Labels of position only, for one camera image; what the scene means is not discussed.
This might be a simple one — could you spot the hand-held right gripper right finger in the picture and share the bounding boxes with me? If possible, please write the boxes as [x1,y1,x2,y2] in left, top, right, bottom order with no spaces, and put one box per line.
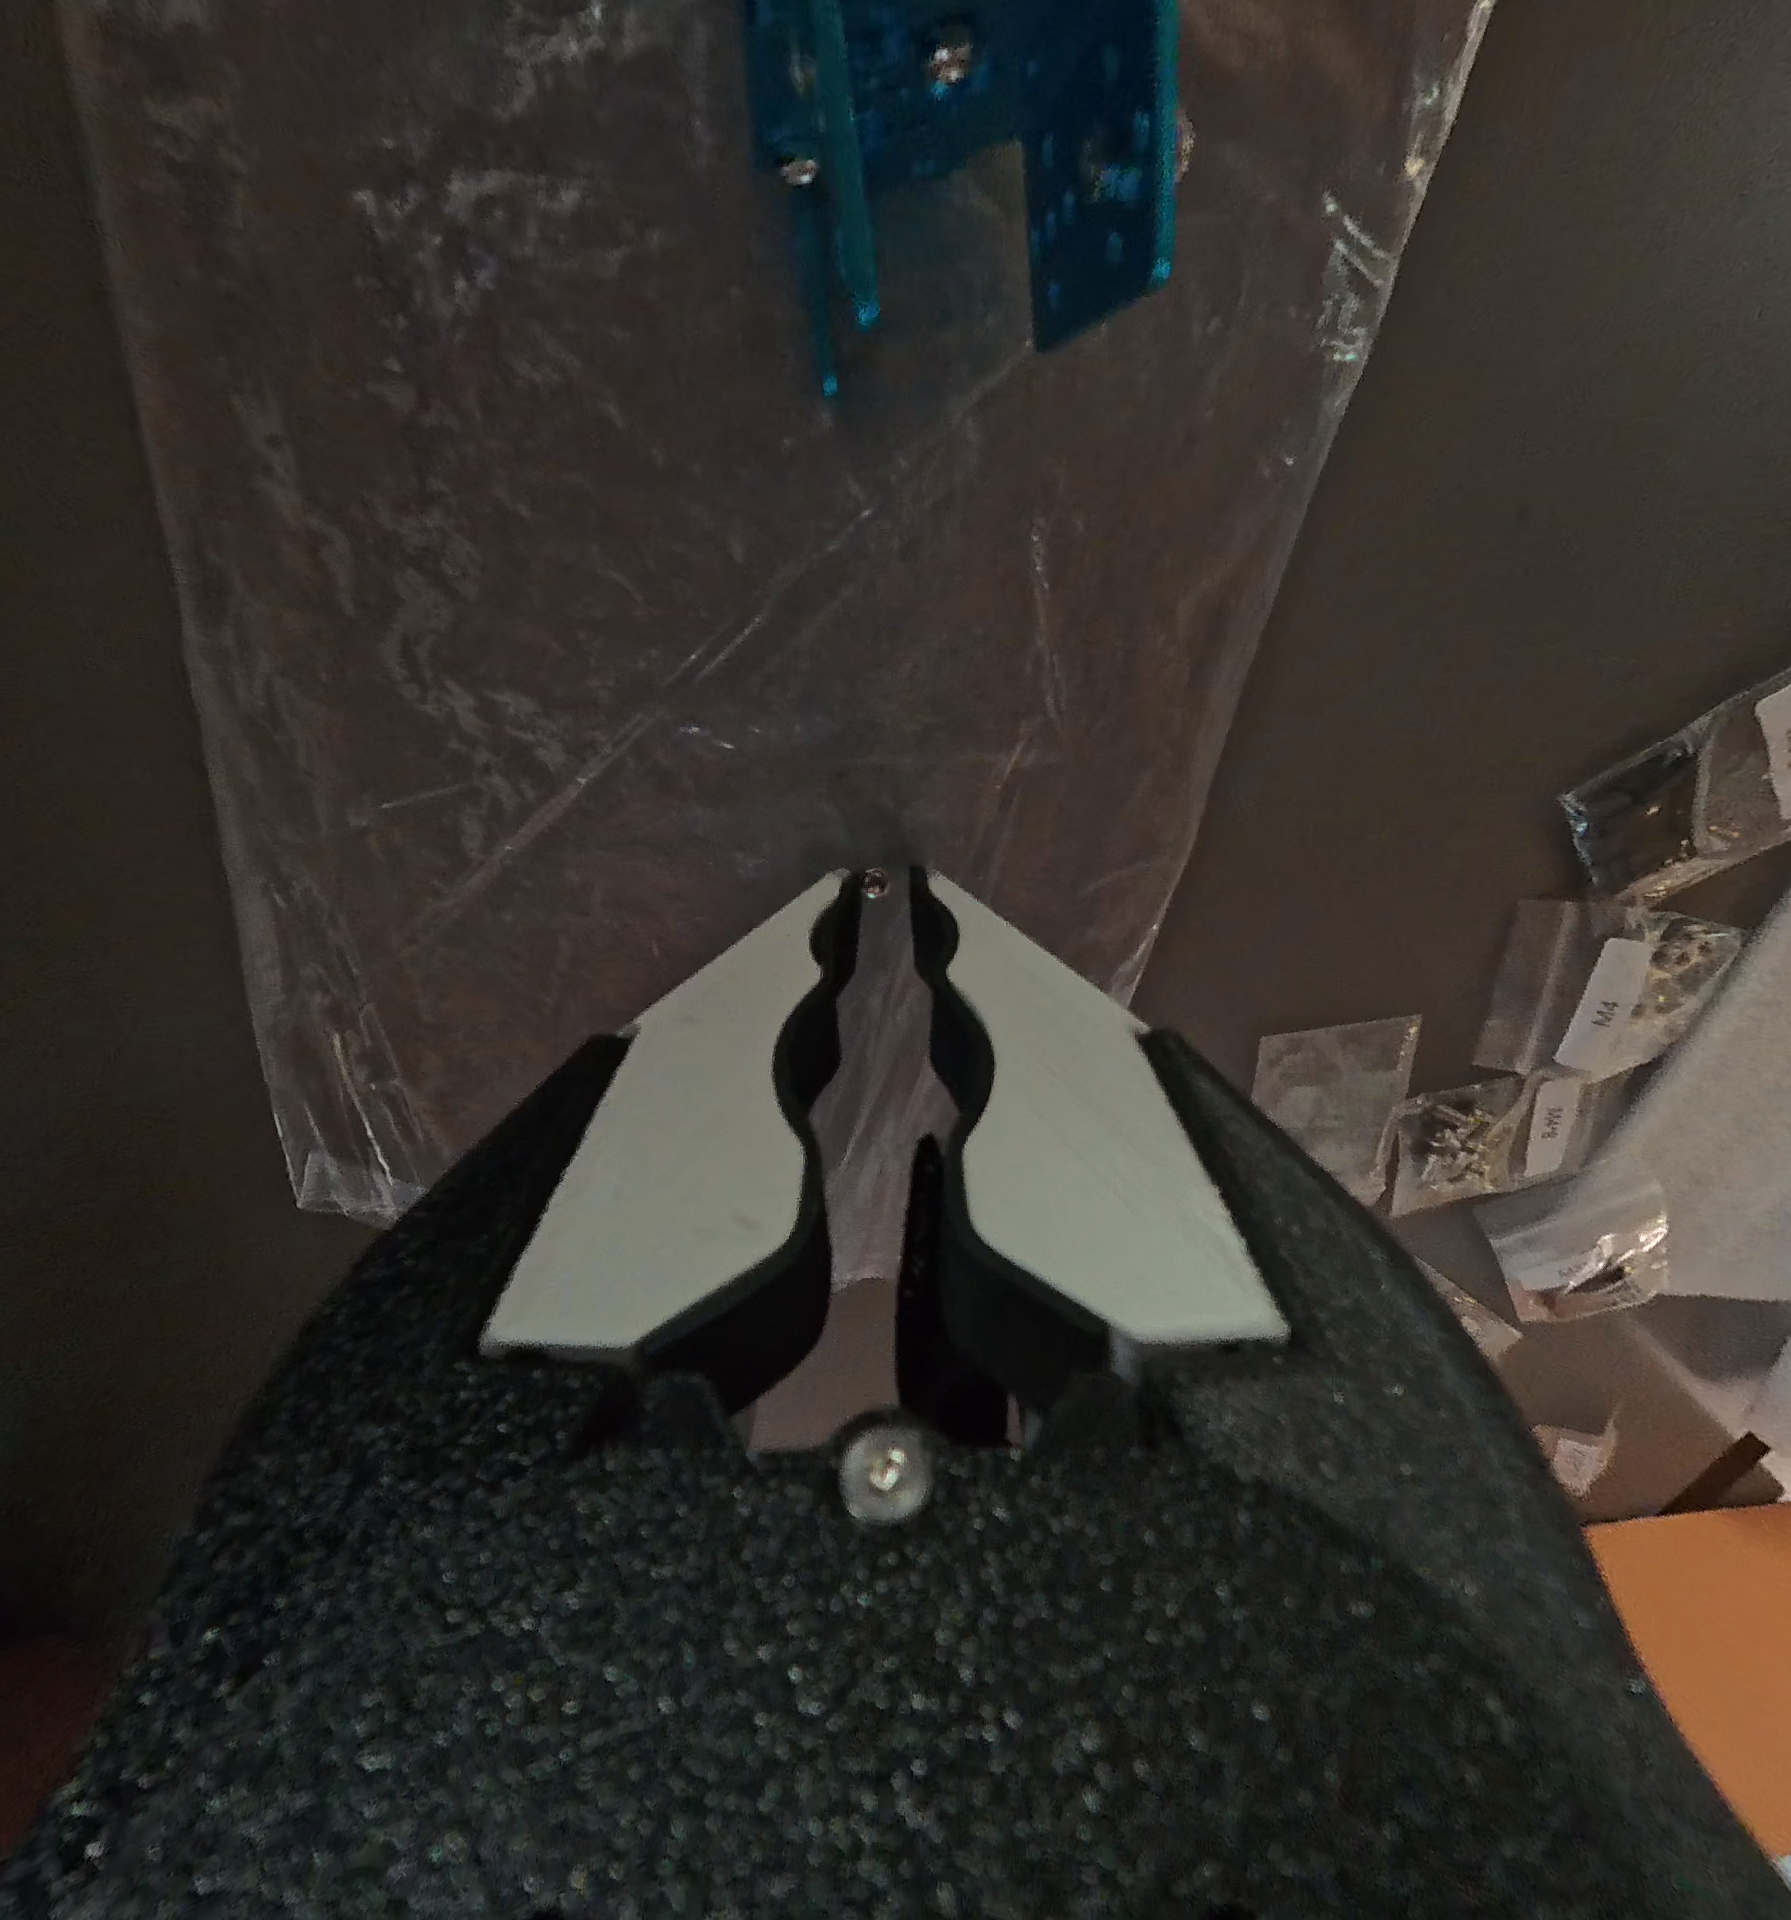
[904,865,1293,1422]

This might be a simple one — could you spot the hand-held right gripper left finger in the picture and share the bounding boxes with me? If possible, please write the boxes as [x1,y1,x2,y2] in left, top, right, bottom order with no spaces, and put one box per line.
[484,871,866,1422]

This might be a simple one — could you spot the blue metal bracket assembly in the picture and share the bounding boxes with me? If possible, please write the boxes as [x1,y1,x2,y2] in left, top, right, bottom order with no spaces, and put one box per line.
[745,0,1187,404]

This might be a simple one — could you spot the dark grey desk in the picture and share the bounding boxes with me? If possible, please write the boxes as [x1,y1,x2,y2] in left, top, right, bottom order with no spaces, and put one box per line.
[0,0,1791,1651]

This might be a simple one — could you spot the pile of small screw bags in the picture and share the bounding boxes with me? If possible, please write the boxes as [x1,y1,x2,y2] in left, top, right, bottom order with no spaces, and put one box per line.
[1254,623,1791,1502]

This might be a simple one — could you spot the white foam slab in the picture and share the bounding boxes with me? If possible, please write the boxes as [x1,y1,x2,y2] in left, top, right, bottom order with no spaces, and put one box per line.
[1570,856,1791,1502]

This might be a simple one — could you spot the large clear plastic bag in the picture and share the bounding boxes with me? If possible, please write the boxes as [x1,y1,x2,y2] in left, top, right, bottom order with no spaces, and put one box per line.
[57,0,1498,1221]

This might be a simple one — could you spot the orange cardboard box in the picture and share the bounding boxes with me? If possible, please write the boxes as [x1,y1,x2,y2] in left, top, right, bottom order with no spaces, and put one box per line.
[1584,1500,1791,1873]

